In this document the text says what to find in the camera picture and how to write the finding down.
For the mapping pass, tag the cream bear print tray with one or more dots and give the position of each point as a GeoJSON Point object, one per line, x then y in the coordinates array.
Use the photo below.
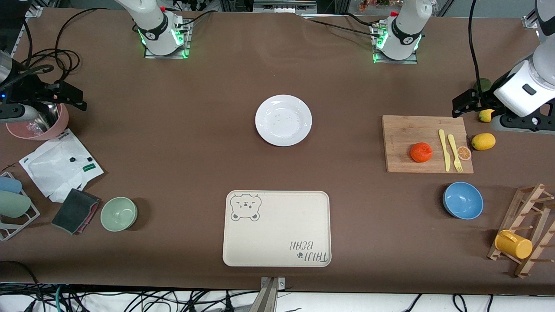
{"type": "Point", "coordinates": [277, 234]}

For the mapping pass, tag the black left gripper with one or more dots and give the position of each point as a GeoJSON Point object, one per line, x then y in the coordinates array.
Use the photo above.
{"type": "Point", "coordinates": [486, 100]}

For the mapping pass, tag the metal table edge bracket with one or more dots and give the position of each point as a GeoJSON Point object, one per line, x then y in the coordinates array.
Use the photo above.
{"type": "Point", "coordinates": [269, 294]}

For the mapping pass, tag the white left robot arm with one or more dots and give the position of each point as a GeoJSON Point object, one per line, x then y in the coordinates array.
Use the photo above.
{"type": "Point", "coordinates": [407, 26]}

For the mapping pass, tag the grey folded cloth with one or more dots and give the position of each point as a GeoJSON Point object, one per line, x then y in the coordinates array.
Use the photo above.
{"type": "Point", "coordinates": [73, 210]}

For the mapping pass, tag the brown table cover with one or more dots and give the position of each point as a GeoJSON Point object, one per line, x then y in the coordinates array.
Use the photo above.
{"type": "Point", "coordinates": [173, 151]}

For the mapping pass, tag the aluminium frame profile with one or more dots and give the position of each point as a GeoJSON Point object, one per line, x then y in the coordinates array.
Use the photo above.
{"type": "Point", "coordinates": [282, 8]}

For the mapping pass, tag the light blue cup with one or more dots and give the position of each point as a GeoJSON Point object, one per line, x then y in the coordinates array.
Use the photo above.
{"type": "Point", "coordinates": [8, 185]}

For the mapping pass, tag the yellow cup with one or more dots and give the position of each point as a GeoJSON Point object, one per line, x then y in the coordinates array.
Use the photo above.
{"type": "Point", "coordinates": [516, 246]}

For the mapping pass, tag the sage green cup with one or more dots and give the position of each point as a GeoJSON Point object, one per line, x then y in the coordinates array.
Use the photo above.
{"type": "Point", "coordinates": [13, 204]}

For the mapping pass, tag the wooden cup rack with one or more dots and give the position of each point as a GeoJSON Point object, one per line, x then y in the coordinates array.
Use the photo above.
{"type": "Point", "coordinates": [515, 219]}

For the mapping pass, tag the metal scoop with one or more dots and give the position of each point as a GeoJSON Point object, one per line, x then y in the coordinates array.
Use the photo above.
{"type": "Point", "coordinates": [47, 118]}

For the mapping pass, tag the orange slice toy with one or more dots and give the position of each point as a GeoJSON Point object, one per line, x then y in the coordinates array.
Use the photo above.
{"type": "Point", "coordinates": [464, 153]}

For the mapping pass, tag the pink bowl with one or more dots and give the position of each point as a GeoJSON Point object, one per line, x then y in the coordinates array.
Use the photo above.
{"type": "Point", "coordinates": [58, 126]}

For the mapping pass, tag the white round plate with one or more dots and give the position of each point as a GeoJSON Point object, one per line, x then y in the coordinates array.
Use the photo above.
{"type": "Point", "coordinates": [283, 125]}

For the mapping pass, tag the yellow plastic knife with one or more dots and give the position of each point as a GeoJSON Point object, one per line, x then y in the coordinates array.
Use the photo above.
{"type": "Point", "coordinates": [444, 149]}

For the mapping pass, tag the dark green avocado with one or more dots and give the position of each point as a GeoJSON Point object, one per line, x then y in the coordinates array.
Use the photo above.
{"type": "Point", "coordinates": [483, 83]}

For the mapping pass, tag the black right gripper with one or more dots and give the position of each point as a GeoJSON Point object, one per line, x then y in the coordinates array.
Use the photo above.
{"type": "Point", "coordinates": [31, 92]}

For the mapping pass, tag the white plastic bag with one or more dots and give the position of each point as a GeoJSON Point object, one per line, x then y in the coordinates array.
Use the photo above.
{"type": "Point", "coordinates": [52, 169]}

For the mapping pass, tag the orange fruit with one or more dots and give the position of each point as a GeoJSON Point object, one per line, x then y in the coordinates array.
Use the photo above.
{"type": "Point", "coordinates": [421, 152]}

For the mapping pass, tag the wooden cutting board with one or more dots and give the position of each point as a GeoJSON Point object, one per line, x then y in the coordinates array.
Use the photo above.
{"type": "Point", "coordinates": [403, 134]}

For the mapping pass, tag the yellow plastic fork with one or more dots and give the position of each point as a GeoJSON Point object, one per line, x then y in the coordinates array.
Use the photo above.
{"type": "Point", "coordinates": [454, 151]}

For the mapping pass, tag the pale green bowl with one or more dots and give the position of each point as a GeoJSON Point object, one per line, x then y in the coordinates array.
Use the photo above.
{"type": "Point", "coordinates": [119, 213]}

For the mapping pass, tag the blue bowl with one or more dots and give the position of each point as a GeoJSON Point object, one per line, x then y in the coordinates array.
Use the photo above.
{"type": "Point", "coordinates": [463, 199]}

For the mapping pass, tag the yellow lemon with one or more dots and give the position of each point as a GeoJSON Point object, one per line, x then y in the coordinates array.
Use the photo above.
{"type": "Point", "coordinates": [483, 141]}
{"type": "Point", "coordinates": [485, 115]}

